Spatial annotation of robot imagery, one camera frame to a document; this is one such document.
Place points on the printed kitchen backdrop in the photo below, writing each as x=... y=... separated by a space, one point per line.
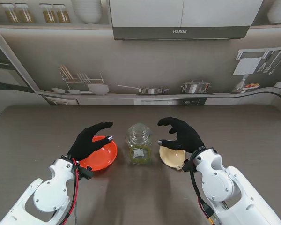
x=140 y=65

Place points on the beige plastic funnel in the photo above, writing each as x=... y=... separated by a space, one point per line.
x=171 y=157

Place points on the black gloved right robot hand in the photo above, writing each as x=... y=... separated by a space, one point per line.
x=187 y=138

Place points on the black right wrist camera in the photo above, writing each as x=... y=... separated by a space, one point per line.
x=187 y=166

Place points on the green mung beans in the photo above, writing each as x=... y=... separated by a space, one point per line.
x=134 y=160

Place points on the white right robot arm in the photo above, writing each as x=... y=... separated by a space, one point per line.
x=215 y=182

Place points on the clear glass jar lid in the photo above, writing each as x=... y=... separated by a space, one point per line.
x=139 y=131

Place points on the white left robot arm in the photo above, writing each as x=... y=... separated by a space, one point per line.
x=51 y=192

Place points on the orange plastic bowl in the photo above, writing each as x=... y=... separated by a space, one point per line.
x=103 y=154

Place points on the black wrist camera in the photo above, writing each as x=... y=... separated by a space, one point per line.
x=86 y=174
x=187 y=166

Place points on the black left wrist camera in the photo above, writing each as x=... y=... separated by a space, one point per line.
x=86 y=174

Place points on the clear glass jar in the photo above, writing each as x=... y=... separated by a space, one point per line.
x=139 y=154

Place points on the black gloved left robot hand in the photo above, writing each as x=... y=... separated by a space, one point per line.
x=84 y=144

